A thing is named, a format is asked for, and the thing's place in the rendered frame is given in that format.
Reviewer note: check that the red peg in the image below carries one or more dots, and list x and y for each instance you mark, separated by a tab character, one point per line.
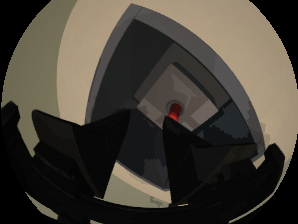
176	110

